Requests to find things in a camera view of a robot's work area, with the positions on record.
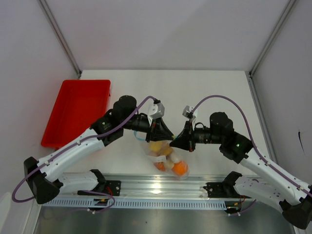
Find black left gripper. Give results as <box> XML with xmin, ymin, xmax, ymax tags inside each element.
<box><xmin>122</xmin><ymin>115</ymin><xmax>174</xmax><ymax>143</ymax></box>

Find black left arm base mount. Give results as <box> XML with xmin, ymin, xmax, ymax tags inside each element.
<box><xmin>77</xmin><ymin>177</ymin><xmax>121</xmax><ymax>196</ymax></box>

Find aluminium frame post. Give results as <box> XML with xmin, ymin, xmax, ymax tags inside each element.
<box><xmin>249</xmin><ymin>0</ymin><xmax>299</xmax><ymax>78</ymax></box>
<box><xmin>37</xmin><ymin>0</ymin><xmax>82</xmax><ymax>79</ymax></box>

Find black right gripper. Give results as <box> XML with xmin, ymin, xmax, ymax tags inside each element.
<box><xmin>170</xmin><ymin>119</ymin><xmax>223</xmax><ymax>152</ymax></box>

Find aluminium table edge rail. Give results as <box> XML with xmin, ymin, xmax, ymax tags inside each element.
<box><xmin>33</xmin><ymin>173</ymin><xmax>299</xmax><ymax>202</ymax></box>

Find yellow toy pepper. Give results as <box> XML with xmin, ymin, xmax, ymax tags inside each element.
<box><xmin>149</xmin><ymin>141</ymin><xmax>162</xmax><ymax>153</ymax></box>

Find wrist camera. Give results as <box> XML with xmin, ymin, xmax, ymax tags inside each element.
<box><xmin>182</xmin><ymin>105</ymin><xmax>198</xmax><ymax>127</ymax></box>
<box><xmin>147</xmin><ymin>102</ymin><xmax>165</xmax><ymax>125</ymax></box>

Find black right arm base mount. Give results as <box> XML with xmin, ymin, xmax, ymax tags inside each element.
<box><xmin>203</xmin><ymin>182</ymin><xmax>243</xmax><ymax>198</ymax></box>

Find white slotted cable duct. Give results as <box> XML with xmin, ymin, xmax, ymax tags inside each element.
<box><xmin>44</xmin><ymin>197</ymin><xmax>227</xmax><ymax>211</ymax></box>

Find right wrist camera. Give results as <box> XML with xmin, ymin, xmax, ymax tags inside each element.
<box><xmin>182</xmin><ymin>105</ymin><xmax>198</xmax><ymax>127</ymax></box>

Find yellow toy ginger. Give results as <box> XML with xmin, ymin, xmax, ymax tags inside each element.
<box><xmin>158</xmin><ymin>143</ymin><xmax>173</xmax><ymax>156</ymax></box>

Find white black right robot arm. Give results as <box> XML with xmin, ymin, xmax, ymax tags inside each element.
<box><xmin>170</xmin><ymin>112</ymin><xmax>312</xmax><ymax>230</ymax></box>

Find red plastic tray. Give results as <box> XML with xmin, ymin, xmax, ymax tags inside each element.
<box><xmin>41</xmin><ymin>80</ymin><xmax>111</xmax><ymax>149</ymax></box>

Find left aluminium frame post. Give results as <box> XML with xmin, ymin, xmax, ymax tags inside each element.
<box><xmin>37</xmin><ymin>0</ymin><xmax>82</xmax><ymax>79</ymax></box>

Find right aluminium frame post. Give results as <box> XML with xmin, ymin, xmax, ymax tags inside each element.
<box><xmin>249</xmin><ymin>0</ymin><xmax>299</xmax><ymax>78</ymax></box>

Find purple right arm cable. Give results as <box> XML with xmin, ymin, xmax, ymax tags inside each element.
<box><xmin>187</xmin><ymin>95</ymin><xmax>312</xmax><ymax>216</ymax></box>

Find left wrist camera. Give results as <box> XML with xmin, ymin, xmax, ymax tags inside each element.
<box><xmin>147</xmin><ymin>102</ymin><xmax>165</xmax><ymax>125</ymax></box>

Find clear zip top bag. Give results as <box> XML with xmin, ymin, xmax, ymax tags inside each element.
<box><xmin>134</xmin><ymin>132</ymin><xmax>189</xmax><ymax>179</ymax></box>

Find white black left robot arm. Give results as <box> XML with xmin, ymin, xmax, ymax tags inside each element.
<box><xmin>23</xmin><ymin>96</ymin><xmax>173</xmax><ymax>204</ymax></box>

